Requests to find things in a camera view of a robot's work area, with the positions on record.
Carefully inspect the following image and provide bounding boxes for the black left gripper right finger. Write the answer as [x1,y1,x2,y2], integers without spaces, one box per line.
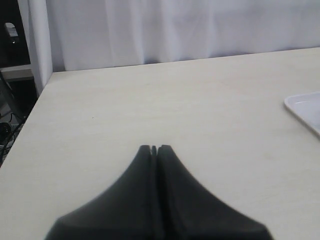
[156,145,273,240]

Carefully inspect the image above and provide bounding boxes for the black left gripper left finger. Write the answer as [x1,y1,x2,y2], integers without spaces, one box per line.
[46,145,155,240]

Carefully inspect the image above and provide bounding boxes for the black monitor stand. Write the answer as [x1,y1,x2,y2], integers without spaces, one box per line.
[0,0,30,68]

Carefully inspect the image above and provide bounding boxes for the white backdrop curtain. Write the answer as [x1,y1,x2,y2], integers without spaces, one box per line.
[18,0,320,92]

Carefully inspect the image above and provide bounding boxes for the side table with metal legs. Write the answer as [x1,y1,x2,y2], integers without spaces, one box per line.
[0,64,34,82]

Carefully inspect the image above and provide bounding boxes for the black round device on floor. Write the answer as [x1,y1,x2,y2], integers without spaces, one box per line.
[0,122,12,141]

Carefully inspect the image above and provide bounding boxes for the black cable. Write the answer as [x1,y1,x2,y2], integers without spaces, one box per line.
[0,69,26,161]

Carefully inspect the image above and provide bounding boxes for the white plastic tray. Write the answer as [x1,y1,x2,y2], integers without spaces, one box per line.
[283,91,320,139]

